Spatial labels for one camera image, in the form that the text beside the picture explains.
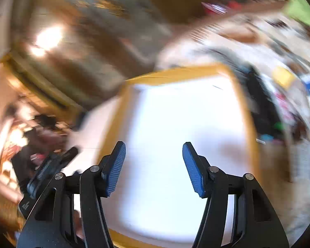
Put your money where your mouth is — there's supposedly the white box with yellow tape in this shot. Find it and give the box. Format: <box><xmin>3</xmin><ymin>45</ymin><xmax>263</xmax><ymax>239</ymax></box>
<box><xmin>100</xmin><ymin>63</ymin><xmax>259</xmax><ymax>247</ymax></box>

